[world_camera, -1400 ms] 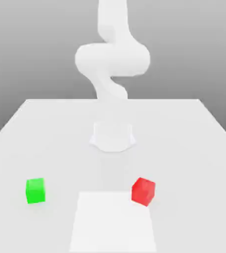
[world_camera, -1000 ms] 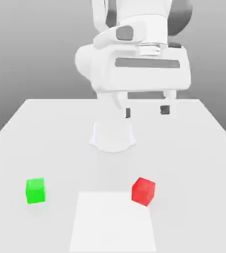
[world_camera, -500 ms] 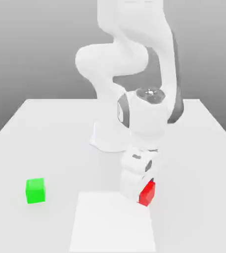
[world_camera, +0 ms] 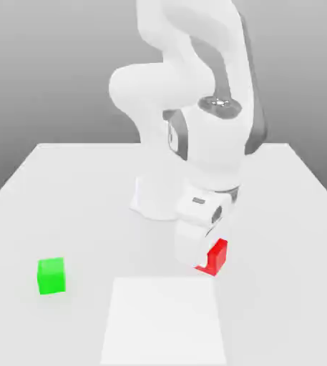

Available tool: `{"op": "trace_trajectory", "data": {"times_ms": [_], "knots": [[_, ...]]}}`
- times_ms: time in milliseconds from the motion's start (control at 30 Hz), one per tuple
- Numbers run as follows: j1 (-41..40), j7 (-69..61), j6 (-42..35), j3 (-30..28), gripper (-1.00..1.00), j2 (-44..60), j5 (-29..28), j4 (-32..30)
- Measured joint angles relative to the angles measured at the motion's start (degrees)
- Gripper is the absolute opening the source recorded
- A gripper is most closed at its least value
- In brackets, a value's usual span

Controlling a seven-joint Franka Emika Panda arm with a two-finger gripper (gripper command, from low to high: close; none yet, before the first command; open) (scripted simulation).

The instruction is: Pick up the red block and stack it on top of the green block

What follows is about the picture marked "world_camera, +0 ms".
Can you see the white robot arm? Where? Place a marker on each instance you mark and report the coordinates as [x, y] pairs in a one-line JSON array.
[[214, 160]]

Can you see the small green cube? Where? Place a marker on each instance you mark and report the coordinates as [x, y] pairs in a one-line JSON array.
[[51, 276]]

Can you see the small red cube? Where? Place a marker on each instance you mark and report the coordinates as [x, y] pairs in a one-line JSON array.
[[217, 254]]

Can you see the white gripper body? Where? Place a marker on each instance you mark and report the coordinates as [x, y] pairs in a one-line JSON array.
[[189, 243]]

